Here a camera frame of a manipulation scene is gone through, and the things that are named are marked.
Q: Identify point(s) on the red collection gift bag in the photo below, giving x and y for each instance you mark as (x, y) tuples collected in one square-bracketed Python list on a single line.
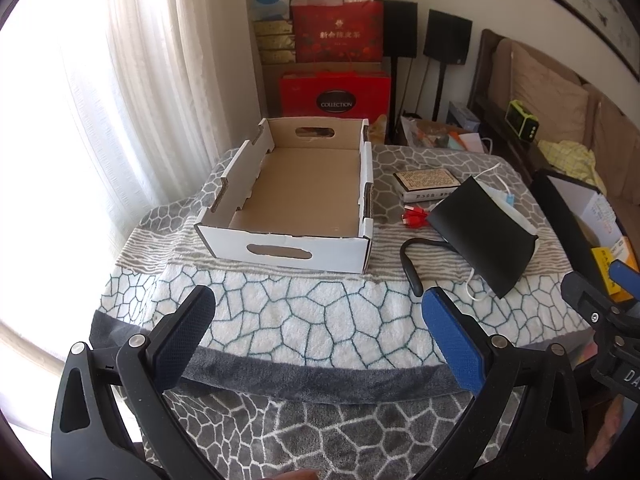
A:
[(305, 95)]

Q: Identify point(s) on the yellow cloth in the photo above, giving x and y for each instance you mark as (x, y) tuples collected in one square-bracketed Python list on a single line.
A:
[(570, 157)]

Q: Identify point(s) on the blue white box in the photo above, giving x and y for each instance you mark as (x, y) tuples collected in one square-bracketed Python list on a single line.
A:
[(462, 116)]

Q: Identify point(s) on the yellow small box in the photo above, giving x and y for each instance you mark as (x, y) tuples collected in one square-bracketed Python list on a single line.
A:
[(607, 260)]

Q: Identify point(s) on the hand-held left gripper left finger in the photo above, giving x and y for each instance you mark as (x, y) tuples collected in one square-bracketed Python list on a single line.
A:
[(185, 330)]

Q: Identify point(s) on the black storage box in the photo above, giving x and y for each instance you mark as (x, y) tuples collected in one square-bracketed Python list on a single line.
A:
[(555, 195)]

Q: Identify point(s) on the blue tissue box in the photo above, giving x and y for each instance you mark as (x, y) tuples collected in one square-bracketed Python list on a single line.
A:
[(271, 7)]

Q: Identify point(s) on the clear plastic bag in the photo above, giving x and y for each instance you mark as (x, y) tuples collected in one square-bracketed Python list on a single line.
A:
[(425, 135)]

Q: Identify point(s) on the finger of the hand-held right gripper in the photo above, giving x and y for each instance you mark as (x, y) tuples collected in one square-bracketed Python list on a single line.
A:
[(582, 292), (625, 275)]

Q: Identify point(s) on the white cardboard tray box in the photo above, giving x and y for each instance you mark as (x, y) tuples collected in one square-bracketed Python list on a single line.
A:
[(300, 185)]

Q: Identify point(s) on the green clock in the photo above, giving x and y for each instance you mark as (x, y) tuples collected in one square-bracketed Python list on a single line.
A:
[(521, 120)]

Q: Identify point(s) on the black speaker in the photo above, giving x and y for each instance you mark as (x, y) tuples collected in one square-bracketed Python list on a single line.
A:
[(447, 37), (401, 27)]

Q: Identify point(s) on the black pouch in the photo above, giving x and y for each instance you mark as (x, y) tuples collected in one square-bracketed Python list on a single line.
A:
[(480, 235)]

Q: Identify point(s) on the white paper sheet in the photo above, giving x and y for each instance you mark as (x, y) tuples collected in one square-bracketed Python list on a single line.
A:
[(600, 220)]

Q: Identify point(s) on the grey white patterned blanket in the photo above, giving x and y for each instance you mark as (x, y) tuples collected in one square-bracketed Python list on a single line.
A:
[(300, 320)]

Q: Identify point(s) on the black-topped boxed book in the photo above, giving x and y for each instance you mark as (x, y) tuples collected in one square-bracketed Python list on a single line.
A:
[(425, 182)]

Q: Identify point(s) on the blue face mask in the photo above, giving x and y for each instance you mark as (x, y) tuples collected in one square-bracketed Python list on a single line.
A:
[(521, 220)]

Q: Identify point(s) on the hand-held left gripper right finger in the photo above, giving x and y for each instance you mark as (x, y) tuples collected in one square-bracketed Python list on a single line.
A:
[(452, 340)]

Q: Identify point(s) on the person's left hand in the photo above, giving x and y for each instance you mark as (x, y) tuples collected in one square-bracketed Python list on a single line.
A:
[(295, 475)]

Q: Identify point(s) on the brown sofa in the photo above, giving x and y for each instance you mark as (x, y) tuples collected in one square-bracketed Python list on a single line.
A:
[(500, 125)]

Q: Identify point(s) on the tan sofa cushion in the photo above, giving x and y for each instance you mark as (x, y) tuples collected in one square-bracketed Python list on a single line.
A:
[(550, 95)]

